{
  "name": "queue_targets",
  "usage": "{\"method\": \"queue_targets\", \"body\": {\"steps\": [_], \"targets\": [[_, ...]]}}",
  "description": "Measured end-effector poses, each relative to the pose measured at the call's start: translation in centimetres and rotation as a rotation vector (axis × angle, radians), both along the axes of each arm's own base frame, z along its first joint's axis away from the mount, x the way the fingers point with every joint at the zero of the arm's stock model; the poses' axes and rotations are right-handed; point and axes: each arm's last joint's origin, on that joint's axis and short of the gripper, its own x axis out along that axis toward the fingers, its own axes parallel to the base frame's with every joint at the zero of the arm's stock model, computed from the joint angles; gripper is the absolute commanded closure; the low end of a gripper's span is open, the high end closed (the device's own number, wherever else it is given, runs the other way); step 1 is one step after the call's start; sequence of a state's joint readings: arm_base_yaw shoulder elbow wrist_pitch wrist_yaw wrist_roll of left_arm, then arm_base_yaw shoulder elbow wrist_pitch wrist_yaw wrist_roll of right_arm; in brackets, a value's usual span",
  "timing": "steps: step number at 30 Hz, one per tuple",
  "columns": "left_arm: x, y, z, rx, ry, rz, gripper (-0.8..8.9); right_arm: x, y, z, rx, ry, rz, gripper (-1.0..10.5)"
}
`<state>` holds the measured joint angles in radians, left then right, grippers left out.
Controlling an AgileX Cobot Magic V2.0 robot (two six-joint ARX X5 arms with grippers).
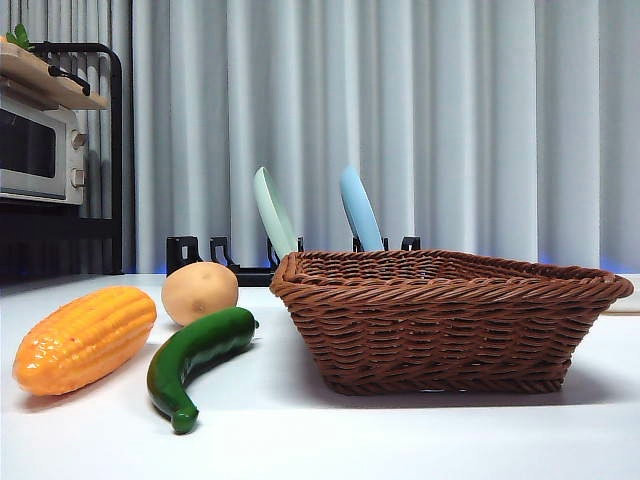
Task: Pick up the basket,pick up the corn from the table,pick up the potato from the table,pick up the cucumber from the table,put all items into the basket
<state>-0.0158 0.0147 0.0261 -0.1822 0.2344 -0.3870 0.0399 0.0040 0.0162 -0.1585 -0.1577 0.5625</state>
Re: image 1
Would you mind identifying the tan toy potato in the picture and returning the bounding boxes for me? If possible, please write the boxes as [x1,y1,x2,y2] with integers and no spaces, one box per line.
[161,261,240,327]

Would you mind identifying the brown wicker basket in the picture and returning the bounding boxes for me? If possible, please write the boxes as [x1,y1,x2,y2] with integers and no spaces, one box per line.
[269,248,635,396]

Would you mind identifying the green toy cucumber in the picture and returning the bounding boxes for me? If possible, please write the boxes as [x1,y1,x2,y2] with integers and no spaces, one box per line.
[146,306,260,435]

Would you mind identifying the yellow orange toy corn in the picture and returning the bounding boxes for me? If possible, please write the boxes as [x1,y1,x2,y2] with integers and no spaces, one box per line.
[12,285,158,397]

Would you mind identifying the pale blue plate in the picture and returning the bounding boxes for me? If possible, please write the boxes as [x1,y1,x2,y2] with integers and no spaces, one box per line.
[339,165,386,253]

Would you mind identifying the pale green plate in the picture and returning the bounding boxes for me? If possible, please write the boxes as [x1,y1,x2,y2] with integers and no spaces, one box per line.
[253,166,300,261]

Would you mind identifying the black plate rack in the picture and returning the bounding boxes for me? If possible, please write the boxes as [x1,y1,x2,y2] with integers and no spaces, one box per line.
[166,234,422,287]

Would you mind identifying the grey white curtain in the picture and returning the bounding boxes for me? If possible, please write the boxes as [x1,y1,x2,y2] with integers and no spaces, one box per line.
[0,0,640,275]

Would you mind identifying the silver toaster oven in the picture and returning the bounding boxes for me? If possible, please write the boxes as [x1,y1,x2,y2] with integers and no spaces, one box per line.
[0,92,86,206]

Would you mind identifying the white plate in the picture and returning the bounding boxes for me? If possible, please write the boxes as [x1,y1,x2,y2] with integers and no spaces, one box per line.
[602,273,640,316]

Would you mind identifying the green leafy plant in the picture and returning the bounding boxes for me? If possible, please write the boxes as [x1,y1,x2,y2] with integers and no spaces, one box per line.
[4,23,34,51]

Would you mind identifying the black metal shelf frame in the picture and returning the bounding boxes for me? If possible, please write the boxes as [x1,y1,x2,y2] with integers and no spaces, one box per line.
[0,42,125,275]

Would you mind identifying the wooden board with black handle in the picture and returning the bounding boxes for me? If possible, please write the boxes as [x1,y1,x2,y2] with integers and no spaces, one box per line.
[0,40,110,111]

